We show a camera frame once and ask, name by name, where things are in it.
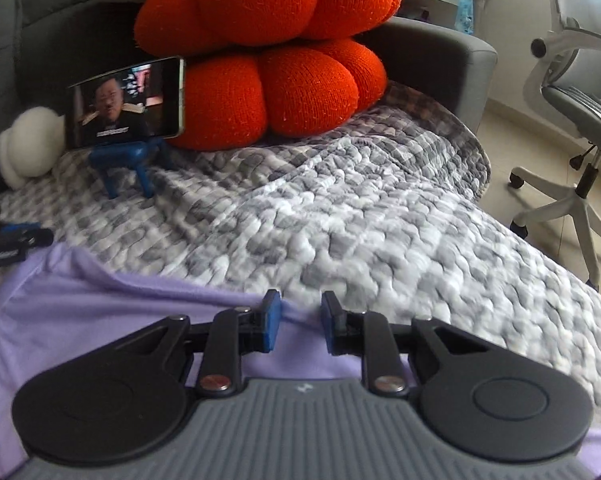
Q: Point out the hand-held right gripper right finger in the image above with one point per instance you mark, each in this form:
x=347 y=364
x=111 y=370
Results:
x=330 y=327

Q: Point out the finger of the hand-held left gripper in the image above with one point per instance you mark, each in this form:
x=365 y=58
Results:
x=30 y=237

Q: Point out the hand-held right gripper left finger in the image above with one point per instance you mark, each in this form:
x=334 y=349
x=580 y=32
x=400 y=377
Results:
x=273 y=325

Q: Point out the purple pants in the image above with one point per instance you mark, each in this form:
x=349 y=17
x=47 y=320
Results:
x=105 y=310

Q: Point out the white plush toy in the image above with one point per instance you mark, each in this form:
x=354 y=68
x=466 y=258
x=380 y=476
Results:
x=30 y=145

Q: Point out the grey checked quilted blanket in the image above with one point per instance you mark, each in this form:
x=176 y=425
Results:
x=380 y=235

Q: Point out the blue phone stand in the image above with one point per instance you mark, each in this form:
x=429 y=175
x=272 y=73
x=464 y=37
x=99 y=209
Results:
x=125 y=157

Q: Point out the smartphone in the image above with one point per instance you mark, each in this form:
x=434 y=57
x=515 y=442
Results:
x=120 y=105

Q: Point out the orange knot cushion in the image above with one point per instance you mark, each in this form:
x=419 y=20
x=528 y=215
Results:
x=280 y=85

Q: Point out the dark grey sofa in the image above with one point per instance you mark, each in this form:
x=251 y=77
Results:
x=430 y=60

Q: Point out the white office chair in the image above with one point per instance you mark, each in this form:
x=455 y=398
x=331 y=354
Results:
x=575 y=110

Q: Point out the light blue printed bag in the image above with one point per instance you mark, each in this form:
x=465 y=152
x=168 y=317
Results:
x=466 y=10

